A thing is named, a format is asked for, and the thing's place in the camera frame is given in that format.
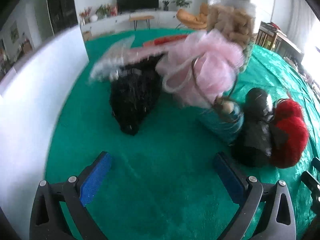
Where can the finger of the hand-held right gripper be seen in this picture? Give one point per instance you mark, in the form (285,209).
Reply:
(311,181)

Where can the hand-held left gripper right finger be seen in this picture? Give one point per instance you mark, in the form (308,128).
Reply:
(228,177)

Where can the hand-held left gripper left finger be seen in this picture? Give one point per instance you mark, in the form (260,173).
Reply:
(96,180)

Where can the red fluffy pom-pom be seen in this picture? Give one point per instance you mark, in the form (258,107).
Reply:
(290,135)

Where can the black plush toy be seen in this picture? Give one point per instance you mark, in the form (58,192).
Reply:
(257,130)

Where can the green blanket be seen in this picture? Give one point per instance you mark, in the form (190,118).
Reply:
(162,180)

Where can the white panel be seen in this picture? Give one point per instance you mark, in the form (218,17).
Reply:
(37,105)

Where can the black fuzzy cloth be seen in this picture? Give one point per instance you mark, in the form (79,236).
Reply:
(135,92)

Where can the clear plastic bag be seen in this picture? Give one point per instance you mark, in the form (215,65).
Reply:
(112,57)

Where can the wooden rack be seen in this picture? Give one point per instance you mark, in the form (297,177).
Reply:
(275,40)

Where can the red flat packet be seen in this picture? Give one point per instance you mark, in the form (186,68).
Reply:
(170,40)

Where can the beige chenille plush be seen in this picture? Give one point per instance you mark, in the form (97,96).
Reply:
(232,22)

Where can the orange lounge chair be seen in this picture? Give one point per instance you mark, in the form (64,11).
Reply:
(192,18)

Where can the red flower bouquet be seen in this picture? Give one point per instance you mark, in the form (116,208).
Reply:
(86,13)

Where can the wooden stool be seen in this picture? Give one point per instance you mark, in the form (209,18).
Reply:
(141,18)

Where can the leafy plant with red flowers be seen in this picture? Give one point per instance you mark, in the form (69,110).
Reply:
(103,10)

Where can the white television cabinet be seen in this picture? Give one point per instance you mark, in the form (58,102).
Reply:
(160,17)

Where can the tall black cabinet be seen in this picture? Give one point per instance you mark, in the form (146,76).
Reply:
(62,5)

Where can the green potted plant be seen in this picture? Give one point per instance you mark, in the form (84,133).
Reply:
(182,1)

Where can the black television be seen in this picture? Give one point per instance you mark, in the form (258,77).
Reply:
(137,1)

